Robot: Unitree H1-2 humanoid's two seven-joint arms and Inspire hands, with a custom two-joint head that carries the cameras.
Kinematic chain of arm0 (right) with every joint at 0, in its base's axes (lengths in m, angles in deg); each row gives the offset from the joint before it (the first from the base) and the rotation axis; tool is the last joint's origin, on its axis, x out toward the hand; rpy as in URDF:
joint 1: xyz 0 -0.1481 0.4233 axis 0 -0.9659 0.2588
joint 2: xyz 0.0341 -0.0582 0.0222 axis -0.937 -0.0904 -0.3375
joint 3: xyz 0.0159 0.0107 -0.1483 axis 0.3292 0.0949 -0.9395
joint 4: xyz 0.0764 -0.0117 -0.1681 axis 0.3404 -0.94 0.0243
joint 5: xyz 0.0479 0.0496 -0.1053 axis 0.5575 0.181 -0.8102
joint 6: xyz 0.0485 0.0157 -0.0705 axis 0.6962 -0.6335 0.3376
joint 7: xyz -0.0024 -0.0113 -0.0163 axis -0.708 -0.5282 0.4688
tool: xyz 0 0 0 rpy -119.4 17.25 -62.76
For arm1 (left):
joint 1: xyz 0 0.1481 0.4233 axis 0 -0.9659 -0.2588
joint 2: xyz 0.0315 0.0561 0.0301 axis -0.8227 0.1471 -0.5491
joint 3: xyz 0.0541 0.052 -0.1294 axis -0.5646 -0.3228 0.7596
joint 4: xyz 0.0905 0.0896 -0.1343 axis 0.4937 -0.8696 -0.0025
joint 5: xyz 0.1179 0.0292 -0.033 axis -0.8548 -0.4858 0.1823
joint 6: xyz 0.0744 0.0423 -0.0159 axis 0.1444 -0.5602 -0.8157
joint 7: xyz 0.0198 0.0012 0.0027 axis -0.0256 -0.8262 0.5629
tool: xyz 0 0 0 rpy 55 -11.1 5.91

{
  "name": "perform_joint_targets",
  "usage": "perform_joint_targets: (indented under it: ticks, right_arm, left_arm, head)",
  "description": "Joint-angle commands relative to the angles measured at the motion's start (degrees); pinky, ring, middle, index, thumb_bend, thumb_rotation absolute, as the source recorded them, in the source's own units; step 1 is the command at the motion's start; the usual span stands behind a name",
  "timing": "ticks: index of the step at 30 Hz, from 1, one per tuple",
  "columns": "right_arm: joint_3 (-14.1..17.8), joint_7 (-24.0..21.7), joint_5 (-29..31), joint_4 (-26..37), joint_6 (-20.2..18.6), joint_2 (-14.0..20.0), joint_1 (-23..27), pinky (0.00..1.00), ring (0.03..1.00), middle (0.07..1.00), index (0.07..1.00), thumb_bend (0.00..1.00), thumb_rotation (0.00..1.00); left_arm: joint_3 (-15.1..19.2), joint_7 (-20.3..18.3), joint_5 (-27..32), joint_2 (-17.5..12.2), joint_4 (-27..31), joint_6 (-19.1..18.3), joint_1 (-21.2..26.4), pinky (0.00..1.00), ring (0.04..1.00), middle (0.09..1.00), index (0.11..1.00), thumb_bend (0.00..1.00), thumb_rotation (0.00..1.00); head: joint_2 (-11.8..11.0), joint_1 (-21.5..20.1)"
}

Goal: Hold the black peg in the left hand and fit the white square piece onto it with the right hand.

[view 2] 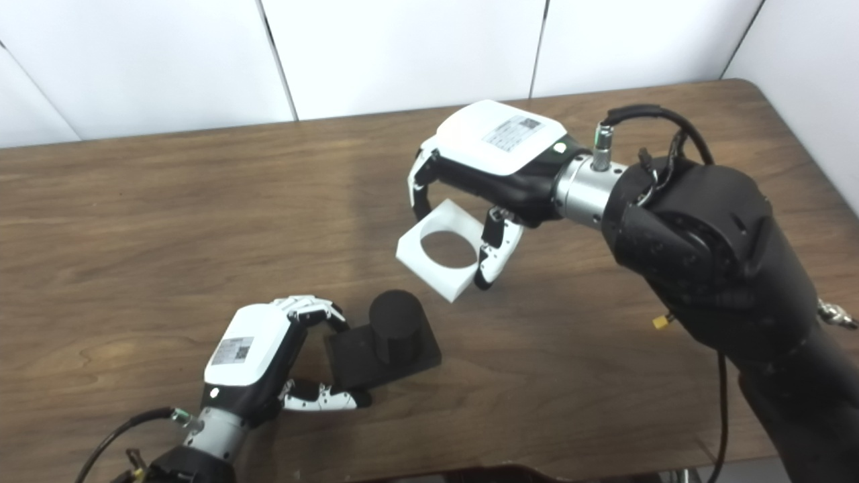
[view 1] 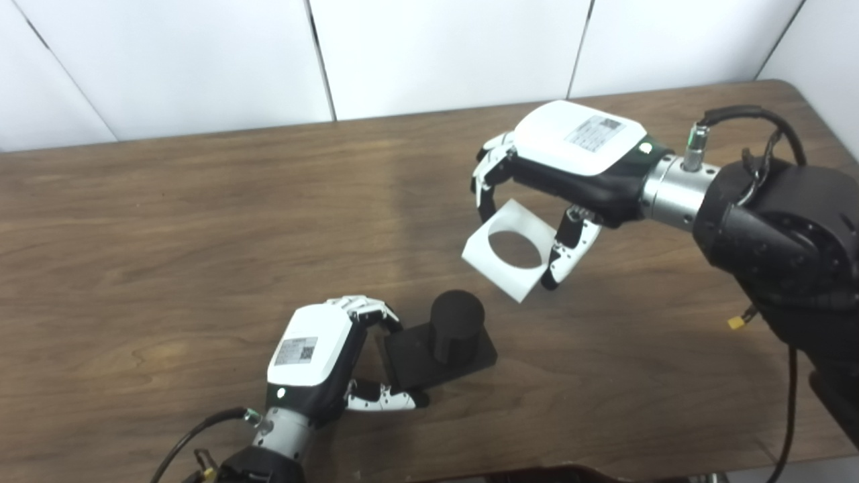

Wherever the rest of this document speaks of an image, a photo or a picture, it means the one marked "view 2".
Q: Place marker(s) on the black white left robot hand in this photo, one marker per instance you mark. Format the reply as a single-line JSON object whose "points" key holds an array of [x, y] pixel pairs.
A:
{"points": [[248, 342]]}

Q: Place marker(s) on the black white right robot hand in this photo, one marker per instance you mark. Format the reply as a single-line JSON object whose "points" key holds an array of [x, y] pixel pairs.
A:
{"points": [[490, 141]]}

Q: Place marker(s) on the white square piece with hole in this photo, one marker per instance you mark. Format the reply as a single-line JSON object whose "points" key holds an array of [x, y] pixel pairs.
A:
{"points": [[446, 280]]}

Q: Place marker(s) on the black peg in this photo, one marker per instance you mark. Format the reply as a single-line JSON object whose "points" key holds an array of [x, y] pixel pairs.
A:
{"points": [[396, 329]]}

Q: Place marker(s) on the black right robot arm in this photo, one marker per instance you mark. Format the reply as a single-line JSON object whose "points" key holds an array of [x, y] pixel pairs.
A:
{"points": [[711, 248]]}

